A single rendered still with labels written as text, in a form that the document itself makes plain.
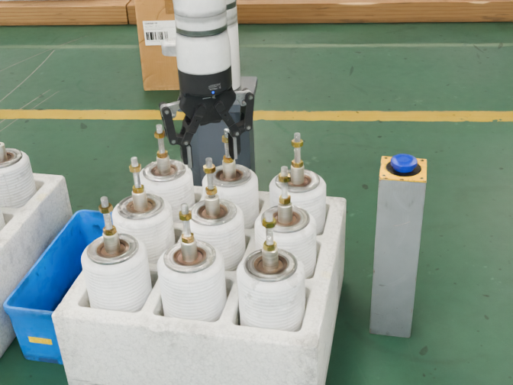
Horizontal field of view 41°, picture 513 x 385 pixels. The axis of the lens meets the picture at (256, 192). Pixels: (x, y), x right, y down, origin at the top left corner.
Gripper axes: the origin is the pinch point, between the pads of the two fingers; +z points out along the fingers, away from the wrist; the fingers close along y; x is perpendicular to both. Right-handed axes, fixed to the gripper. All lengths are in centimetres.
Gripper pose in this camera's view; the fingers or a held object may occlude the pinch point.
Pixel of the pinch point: (211, 153)
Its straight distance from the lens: 104.2
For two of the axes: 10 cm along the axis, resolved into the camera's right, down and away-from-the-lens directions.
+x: -3.3, -4.8, 8.1
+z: 0.3, 8.5, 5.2
